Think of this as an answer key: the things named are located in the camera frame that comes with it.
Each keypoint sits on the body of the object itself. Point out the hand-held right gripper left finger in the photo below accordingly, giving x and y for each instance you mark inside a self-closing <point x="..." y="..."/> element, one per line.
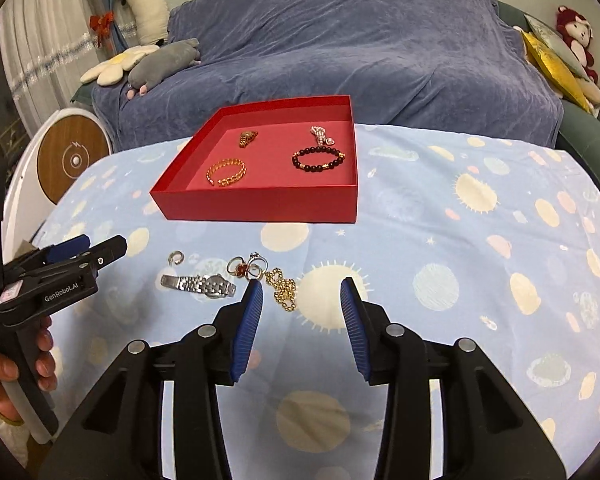
<point x="246" y="332"/>

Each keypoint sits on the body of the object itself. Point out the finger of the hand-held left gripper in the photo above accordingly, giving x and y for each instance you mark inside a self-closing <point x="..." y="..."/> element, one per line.
<point x="107" y="251"/>
<point x="67" y="249"/>

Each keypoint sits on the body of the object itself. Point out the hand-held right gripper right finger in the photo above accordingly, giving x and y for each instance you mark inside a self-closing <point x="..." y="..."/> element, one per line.
<point x="355" y="332"/>

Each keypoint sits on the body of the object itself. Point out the red shallow box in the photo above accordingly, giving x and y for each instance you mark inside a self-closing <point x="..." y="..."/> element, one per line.
<point x="260" y="206"/>

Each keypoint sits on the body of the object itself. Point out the person's left hand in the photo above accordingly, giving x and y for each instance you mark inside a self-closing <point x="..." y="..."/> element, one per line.
<point x="2" y="380"/>

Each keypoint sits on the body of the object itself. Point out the silver wrist watch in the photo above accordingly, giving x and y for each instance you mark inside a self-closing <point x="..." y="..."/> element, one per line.
<point x="212" y="286"/>

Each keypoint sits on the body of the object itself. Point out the small silver ear cuff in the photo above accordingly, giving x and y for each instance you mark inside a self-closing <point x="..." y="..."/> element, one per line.
<point x="171" y="259"/>

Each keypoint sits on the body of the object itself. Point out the light blue planet tablecloth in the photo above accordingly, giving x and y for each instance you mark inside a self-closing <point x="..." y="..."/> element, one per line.
<point x="430" y="260"/>

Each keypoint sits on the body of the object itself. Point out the small gold ornament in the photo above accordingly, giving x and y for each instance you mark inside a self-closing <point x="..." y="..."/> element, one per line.
<point x="247" y="139"/>

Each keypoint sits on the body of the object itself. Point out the cream flower cushion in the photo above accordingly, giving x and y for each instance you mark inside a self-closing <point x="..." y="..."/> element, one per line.
<point x="112" y="67"/>

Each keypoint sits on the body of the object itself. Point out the grey plush toy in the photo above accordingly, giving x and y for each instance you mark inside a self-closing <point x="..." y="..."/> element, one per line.
<point x="165" y="60"/>

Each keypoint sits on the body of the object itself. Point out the silver pink charm piece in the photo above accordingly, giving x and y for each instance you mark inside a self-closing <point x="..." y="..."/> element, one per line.
<point x="319" y="135"/>

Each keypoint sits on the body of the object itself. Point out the white sheer curtain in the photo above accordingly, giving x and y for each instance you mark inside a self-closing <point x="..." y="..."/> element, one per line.
<point x="50" y="35"/>

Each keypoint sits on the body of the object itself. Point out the red curtain bow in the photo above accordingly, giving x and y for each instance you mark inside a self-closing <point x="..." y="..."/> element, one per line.
<point x="101" y="22"/>

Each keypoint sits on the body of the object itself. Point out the white plush toy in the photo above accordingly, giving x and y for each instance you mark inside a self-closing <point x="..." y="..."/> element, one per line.
<point x="147" y="5"/>

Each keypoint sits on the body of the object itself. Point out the blue covered sofa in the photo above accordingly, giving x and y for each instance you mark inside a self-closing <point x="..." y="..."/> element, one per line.
<point x="355" y="45"/>

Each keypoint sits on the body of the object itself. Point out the green sofa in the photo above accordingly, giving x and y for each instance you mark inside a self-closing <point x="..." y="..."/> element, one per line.
<point x="587" y="135"/>

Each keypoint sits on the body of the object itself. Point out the gold cushion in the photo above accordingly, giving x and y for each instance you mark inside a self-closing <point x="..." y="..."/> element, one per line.
<point x="550" y="62"/>

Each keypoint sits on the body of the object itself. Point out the grey cushion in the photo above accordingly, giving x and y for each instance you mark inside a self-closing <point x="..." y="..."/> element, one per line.
<point x="555" y="42"/>

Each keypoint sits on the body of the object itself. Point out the red monkey plush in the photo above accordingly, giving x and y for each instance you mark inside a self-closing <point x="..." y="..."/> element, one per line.
<point x="572" y="27"/>

